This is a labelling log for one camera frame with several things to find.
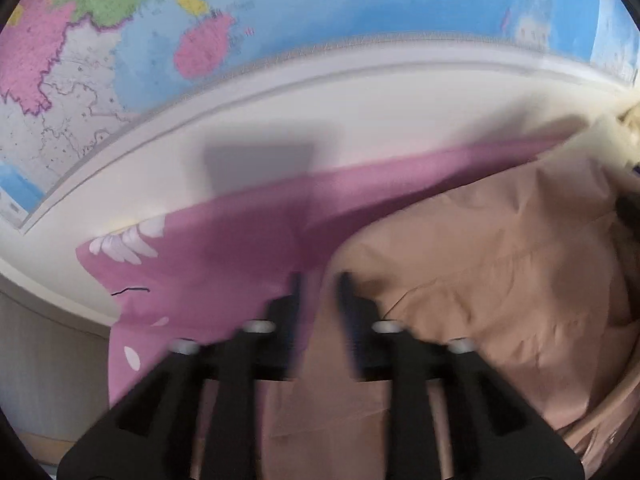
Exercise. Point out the tan garment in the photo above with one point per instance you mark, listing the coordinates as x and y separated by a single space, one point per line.
480 270

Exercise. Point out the white headboard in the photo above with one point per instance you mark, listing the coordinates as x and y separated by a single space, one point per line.
280 105

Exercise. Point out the colourful wall map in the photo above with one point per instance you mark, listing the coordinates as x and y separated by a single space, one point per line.
320 0

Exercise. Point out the cream cloth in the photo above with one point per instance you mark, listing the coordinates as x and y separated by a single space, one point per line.
610 135

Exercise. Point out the pink flower print bedsheet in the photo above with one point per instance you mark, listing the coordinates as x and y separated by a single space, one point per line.
240 240

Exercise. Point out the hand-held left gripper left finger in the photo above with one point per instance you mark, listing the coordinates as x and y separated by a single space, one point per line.
295 320

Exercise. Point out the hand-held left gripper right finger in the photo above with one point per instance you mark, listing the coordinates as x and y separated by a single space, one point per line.
346 320

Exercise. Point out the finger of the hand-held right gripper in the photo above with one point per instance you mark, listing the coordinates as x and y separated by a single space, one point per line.
629 210

